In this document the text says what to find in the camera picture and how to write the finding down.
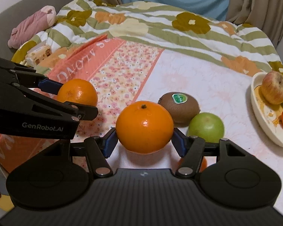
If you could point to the red yellow apple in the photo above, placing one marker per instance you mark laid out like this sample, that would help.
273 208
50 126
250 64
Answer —
273 87

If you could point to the medium orange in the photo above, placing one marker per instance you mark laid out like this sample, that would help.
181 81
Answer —
79 93

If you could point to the pink printed cloth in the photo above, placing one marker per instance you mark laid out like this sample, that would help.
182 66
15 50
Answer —
132 63

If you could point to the pink plush toy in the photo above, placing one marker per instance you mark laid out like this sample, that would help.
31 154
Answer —
30 26

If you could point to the tissue pack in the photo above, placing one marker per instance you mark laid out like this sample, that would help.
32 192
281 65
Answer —
39 53

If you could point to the large orange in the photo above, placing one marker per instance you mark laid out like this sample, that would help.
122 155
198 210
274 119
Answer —
143 127

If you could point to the cream duck print plate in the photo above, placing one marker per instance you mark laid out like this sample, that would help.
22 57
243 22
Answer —
264 122

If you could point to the floral striped blanket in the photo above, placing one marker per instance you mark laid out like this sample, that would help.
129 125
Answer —
155 33

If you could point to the brown kiwi with sticker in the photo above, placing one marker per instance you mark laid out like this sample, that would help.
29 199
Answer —
181 111

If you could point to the grey upholstered headboard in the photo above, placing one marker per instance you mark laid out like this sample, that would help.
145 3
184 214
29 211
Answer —
26 2

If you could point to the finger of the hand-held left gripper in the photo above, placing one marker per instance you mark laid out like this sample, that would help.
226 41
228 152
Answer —
68 111
49 86

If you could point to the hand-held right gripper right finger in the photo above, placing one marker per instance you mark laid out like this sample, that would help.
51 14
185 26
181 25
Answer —
179 144

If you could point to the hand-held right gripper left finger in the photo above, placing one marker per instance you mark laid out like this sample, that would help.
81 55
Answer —
110 143

